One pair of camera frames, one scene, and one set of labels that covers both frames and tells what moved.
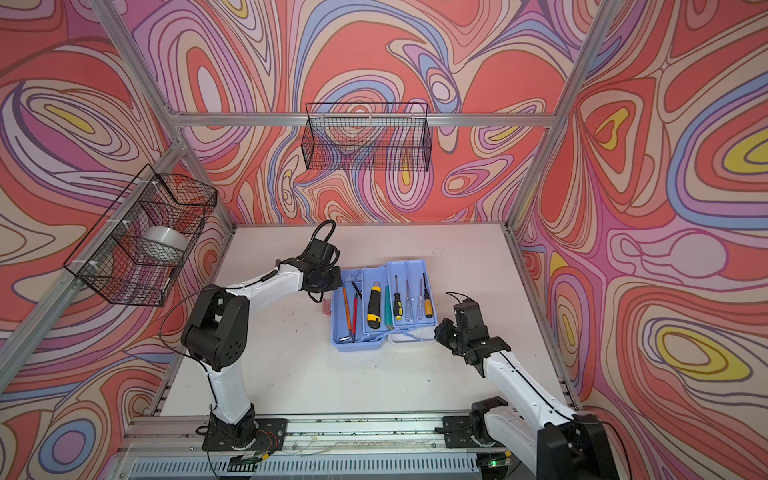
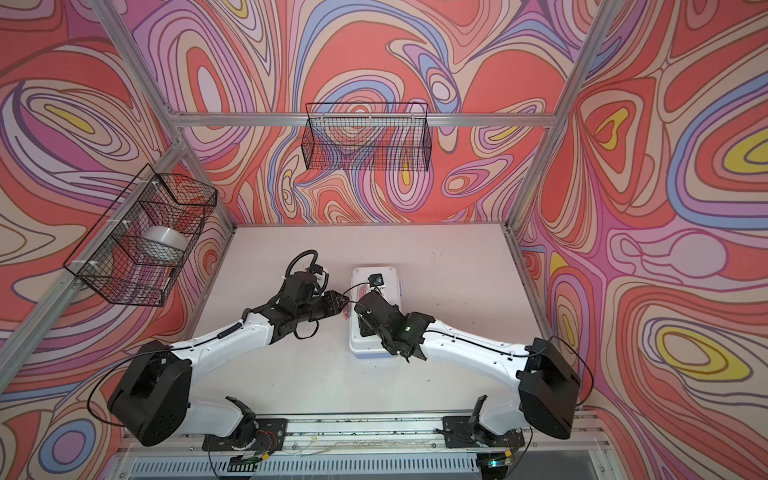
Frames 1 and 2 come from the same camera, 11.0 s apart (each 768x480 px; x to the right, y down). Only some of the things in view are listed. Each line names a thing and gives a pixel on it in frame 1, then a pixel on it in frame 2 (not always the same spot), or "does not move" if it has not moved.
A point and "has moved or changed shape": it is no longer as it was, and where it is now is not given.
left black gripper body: (330, 279) -> (318, 307)
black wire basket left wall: (137, 249) does not move
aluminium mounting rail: (389, 434) does not move
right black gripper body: (451, 336) -> (366, 329)
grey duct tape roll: (166, 235) does not move
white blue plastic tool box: (390, 303) has moved or changed shape
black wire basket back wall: (372, 136) does not move
